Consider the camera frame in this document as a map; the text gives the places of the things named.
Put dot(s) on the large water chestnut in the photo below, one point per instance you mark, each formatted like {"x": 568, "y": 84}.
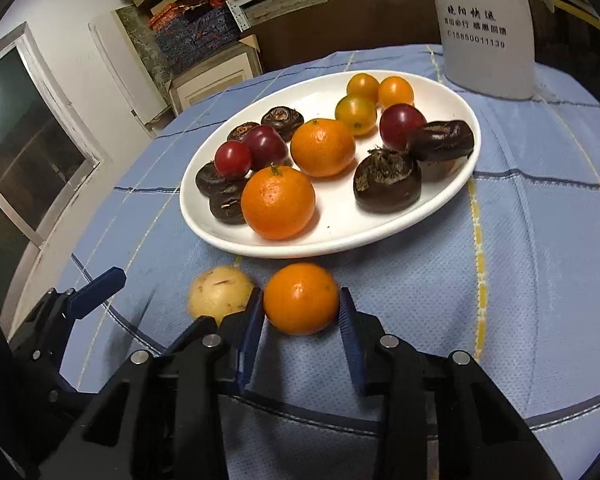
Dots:
{"x": 387, "y": 185}

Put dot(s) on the yellow-orange cherry tomato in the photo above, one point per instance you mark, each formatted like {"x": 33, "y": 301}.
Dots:
{"x": 362, "y": 87}

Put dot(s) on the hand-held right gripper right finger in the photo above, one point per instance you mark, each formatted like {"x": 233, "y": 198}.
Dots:
{"x": 352, "y": 340}

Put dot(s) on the small red cherry tomato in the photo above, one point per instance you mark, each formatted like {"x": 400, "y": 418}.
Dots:
{"x": 233, "y": 158}

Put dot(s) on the open cardboard box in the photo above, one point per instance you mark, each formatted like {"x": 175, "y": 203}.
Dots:
{"x": 210, "y": 80}

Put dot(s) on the stack of blue patterned boxes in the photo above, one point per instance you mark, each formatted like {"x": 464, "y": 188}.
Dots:
{"x": 195, "y": 35}

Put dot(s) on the white thermos jug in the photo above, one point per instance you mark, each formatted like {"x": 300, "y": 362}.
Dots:
{"x": 480, "y": 70}

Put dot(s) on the yellow potato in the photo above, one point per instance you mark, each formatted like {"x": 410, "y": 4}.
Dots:
{"x": 217, "y": 292}

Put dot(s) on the orange cherry tomato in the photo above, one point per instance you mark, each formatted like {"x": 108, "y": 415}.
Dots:
{"x": 396, "y": 91}

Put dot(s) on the long water chestnut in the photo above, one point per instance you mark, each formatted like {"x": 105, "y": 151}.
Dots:
{"x": 440, "y": 140}

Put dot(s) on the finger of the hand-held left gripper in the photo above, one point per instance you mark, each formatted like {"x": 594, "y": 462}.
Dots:
{"x": 102, "y": 282}

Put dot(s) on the white framed window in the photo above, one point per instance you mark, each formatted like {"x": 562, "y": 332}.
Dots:
{"x": 25, "y": 135}

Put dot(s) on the blue checked tablecloth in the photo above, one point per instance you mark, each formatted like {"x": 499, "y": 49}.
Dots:
{"x": 530, "y": 260}

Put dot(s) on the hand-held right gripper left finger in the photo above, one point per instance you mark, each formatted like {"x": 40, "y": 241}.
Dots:
{"x": 250, "y": 340}

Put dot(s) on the mandarin orange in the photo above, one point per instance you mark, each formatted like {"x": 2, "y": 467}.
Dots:
{"x": 278, "y": 202}
{"x": 323, "y": 147}
{"x": 301, "y": 298}

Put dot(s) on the yellow-green cherry tomato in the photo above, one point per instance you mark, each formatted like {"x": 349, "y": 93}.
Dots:
{"x": 356, "y": 115}

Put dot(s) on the white leaning panel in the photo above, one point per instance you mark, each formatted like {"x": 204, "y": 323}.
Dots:
{"x": 125, "y": 75}

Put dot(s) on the white oval plate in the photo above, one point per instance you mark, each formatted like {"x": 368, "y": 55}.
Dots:
{"x": 330, "y": 225}

